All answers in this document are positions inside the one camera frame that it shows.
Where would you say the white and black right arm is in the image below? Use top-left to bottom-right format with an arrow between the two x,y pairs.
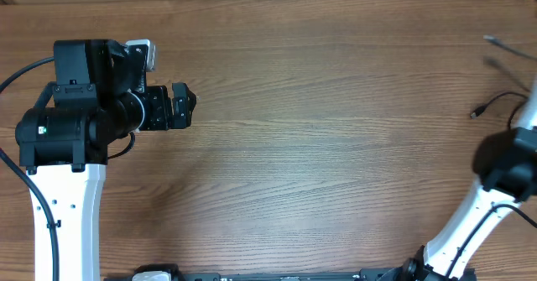
393,87 -> 536,280

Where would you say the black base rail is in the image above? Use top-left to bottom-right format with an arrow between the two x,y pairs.
102,263 -> 477,281

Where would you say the black separated USB cable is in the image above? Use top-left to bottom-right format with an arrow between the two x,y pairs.
469,91 -> 530,130

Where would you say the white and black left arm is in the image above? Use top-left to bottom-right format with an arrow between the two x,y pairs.
15,39 -> 196,280

